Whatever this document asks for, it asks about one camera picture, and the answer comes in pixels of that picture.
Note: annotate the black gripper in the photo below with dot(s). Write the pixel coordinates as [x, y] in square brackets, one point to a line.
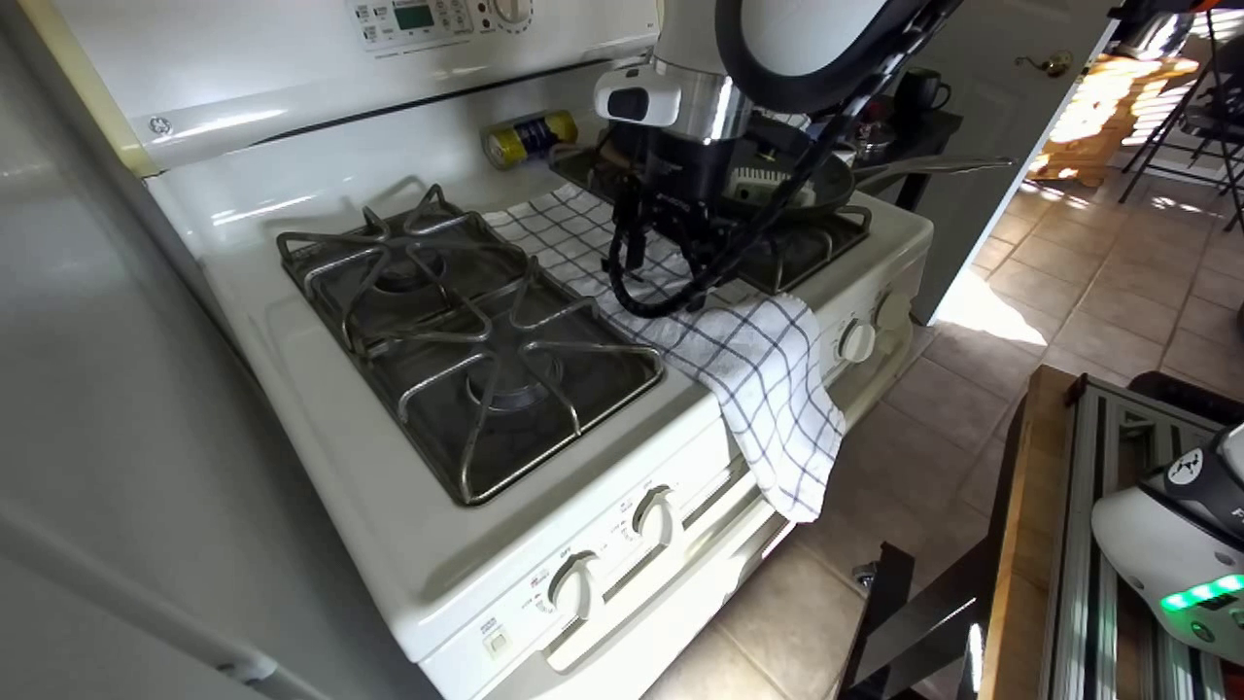
[695, 176]

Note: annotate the white blue checked towel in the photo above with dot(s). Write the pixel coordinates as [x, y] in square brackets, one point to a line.
[760, 373]

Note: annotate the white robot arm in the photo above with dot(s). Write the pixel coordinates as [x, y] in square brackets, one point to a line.
[803, 38]

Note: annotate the white stove knob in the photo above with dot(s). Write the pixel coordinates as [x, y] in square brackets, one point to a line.
[857, 341]
[887, 308]
[651, 516]
[575, 583]

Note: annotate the white gas stove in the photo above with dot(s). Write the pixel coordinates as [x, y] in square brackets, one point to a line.
[391, 544]

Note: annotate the black grate under cookware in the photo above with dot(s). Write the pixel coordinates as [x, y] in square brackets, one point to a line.
[803, 246]

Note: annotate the yellow blue sponge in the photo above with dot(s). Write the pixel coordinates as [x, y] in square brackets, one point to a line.
[529, 136]

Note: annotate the black grate without cookware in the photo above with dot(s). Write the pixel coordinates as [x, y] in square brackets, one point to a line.
[470, 351]

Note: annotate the black mug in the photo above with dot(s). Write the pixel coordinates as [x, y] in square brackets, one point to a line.
[925, 93]

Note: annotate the oven control panel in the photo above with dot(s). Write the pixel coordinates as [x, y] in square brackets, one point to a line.
[440, 22]

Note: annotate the black metal stand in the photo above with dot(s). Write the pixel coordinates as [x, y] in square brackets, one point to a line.
[916, 636]

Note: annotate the wooden board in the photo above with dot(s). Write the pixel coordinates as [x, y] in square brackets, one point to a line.
[1026, 544]

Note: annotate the black folding chair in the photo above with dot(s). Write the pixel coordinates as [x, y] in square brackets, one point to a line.
[1190, 118]

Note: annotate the white refrigerator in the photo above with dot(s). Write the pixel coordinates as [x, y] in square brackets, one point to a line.
[117, 430]

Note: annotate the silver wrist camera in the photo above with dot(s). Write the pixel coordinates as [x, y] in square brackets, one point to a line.
[647, 102]

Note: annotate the aluminium frame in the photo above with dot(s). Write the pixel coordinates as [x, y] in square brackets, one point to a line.
[1114, 609]

